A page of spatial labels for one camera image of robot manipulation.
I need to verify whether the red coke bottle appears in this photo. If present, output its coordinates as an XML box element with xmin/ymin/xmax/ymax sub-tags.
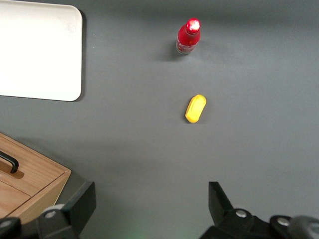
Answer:
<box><xmin>175</xmin><ymin>17</ymin><xmax>201</xmax><ymax>56</ymax></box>

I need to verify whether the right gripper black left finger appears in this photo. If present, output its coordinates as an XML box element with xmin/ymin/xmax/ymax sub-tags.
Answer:
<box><xmin>37</xmin><ymin>181</ymin><xmax>97</xmax><ymax>239</ymax></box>

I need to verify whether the wooden drawer cabinet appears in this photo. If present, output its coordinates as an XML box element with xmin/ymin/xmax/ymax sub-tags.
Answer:
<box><xmin>0</xmin><ymin>131</ymin><xmax>72</xmax><ymax>220</ymax></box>

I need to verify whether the black metal drawer handle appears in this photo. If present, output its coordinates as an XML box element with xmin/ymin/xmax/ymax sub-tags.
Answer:
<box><xmin>0</xmin><ymin>150</ymin><xmax>20</xmax><ymax>174</ymax></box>

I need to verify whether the white rectangular tray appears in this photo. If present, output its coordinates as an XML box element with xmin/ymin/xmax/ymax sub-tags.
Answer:
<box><xmin>0</xmin><ymin>0</ymin><xmax>83</xmax><ymax>102</ymax></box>

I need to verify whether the wooden drawer front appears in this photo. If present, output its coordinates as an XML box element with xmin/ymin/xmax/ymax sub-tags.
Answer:
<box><xmin>0</xmin><ymin>139</ymin><xmax>67</xmax><ymax>197</ymax></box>
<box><xmin>0</xmin><ymin>180</ymin><xmax>32</xmax><ymax>219</ymax></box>

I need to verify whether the yellow oval plastic object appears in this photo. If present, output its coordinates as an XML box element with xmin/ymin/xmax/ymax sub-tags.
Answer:
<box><xmin>184</xmin><ymin>94</ymin><xmax>207</xmax><ymax>124</ymax></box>

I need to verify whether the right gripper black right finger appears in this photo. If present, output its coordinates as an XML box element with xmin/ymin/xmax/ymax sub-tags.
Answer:
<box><xmin>199</xmin><ymin>181</ymin><xmax>270</xmax><ymax>239</ymax></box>

